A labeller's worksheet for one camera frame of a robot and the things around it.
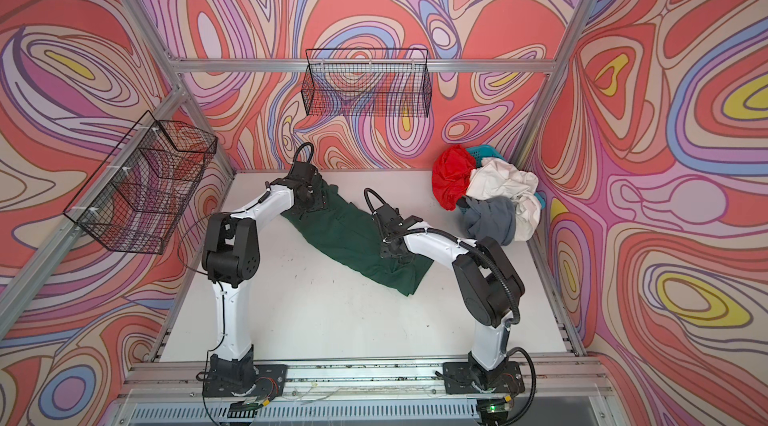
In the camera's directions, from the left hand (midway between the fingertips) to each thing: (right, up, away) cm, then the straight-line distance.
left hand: (319, 201), depth 104 cm
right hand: (+27, -17, -11) cm, 34 cm away
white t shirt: (+60, +8, -7) cm, 61 cm away
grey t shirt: (+57, -5, -13) cm, 59 cm away
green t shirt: (+11, -11, -4) cm, 16 cm away
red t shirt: (+47, +9, -1) cm, 48 cm away
